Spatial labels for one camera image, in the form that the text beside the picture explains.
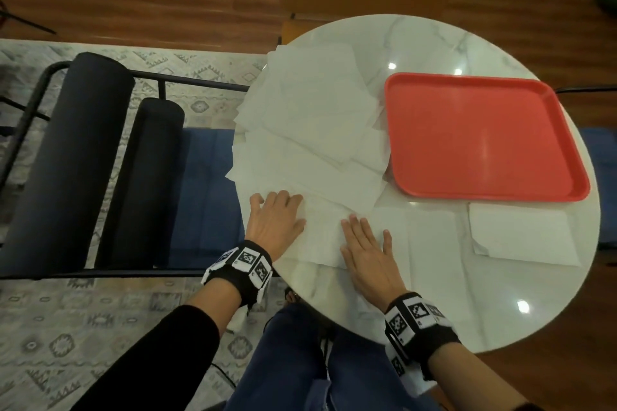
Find blue chair with black bolsters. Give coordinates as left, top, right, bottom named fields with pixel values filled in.
left=554, top=85, right=617, bottom=252
left=0, top=51, right=251, bottom=280

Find person's left hand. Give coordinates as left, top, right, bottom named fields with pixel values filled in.
left=244, top=190, right=307, bottom=262

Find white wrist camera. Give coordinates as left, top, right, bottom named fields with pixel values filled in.
left=225, top=311, right=249, bottom=335
left=385, top=345, right=437, bottom=397

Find person's legs in blue jeans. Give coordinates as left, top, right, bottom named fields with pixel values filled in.
left=224, top=302, right=442, bottom=411

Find black camera cable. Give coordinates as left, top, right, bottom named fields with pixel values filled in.
left=210, top=362, right=238, bottom=390

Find person's right hand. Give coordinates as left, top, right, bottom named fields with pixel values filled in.
left=340, top=214, right=408, bottom=314

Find person's left forearm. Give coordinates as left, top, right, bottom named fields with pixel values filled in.
left=72, top=280, right=242, bottom=411

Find red plastic tray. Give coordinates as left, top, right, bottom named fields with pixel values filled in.
left=384, top=72, right=591, bottom=203

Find person's right forearm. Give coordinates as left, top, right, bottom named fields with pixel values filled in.
left=427, top=343, right=546, bottom=411

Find pile of white paper napkins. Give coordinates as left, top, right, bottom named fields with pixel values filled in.
left=225, top=43, right=391, bottom=214

